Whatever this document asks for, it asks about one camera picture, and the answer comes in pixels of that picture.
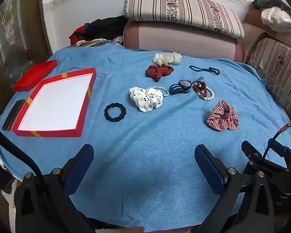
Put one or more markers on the grey green cloth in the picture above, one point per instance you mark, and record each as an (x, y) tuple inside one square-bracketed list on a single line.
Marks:
[(266, 0)]

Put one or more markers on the blue towel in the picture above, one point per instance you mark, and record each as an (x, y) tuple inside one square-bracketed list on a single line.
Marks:
[(145, 155)]

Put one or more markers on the pile of dark clothes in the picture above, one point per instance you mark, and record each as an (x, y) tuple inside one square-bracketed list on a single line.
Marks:
[(101, 29)]

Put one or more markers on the brown sofa armrest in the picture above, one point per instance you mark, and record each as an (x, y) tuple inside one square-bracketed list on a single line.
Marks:
[(253, 19)]

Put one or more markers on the navy striped watch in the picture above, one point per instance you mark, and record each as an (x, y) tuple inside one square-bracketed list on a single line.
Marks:
[(175, 89)]

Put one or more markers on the red box with white inside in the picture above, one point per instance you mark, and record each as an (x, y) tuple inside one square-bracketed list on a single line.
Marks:
[(53, 106)]

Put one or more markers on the striped floral sofa seat cushion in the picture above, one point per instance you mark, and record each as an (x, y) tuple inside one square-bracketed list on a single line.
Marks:
[(278, 68)]

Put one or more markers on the black rectangular case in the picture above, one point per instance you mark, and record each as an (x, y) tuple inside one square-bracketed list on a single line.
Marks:
[(13, 115)]

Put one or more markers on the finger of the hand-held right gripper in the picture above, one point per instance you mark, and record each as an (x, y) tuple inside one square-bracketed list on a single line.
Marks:
[(253, 151), (251, 167)]

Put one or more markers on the white scrunchie with black dots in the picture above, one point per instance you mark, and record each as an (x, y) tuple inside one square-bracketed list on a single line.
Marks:
[(145, 98)]

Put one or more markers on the red plaid scrunchie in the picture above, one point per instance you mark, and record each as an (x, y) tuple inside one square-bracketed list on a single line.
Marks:
[(222, 116)]

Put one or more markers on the dark patterned glass door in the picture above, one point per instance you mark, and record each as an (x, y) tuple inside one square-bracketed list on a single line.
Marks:
[(12, 41)]

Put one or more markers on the red polka dot scrunchie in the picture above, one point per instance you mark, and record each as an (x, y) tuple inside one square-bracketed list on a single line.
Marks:
[(158, 70)]

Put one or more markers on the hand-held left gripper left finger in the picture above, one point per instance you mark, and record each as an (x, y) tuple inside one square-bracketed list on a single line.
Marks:
[(83, 156)]

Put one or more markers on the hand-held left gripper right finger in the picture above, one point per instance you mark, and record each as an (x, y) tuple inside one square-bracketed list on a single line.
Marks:
[(208, 165)]

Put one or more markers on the beige patterned scarf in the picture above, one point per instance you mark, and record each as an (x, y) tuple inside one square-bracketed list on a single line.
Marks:
[(92, 42)]

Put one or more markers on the small red box lid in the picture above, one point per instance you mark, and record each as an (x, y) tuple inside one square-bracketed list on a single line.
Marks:
[(34, 75)]

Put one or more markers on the cream dotted scrunchie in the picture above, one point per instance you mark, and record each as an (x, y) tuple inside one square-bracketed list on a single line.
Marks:
[(166, 57)]

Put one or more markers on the pink sofa backrest cushion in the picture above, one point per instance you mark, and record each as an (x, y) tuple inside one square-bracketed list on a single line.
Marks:
[(179, 41)]

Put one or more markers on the purple plastic item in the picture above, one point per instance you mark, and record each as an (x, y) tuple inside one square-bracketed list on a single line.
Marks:
[(118, 39)]

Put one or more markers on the silver hair clip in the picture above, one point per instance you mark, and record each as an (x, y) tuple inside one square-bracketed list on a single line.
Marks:
[(199, 79)]

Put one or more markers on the white crumpled cloth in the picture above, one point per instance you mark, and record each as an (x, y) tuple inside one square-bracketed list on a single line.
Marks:
[(278, 20)]

